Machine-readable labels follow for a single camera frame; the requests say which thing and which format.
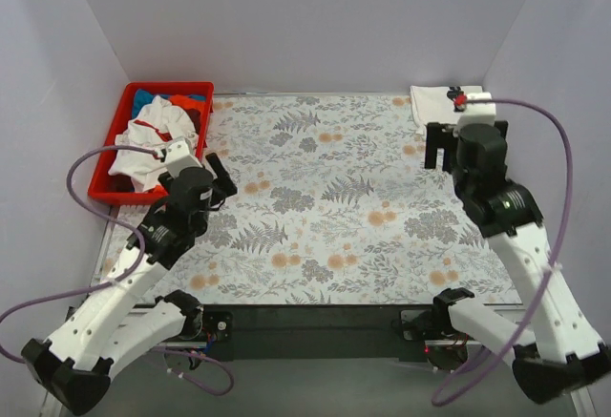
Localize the aluminium frame rail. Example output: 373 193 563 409
42 305 598 417

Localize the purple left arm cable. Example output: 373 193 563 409
0 145 236 397

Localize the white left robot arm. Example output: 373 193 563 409
21 139 237 416

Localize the red plastic bin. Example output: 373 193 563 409
88 81 214 206

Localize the white t-shirt with black print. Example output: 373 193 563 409
410 86 483 136

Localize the white t-shirt red trim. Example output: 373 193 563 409
108 103 192 193

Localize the floral patterned table mat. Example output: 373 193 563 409
90 93 526 305

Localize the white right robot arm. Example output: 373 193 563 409
424 88 610 405

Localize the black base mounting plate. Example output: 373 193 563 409
157 305 478 364

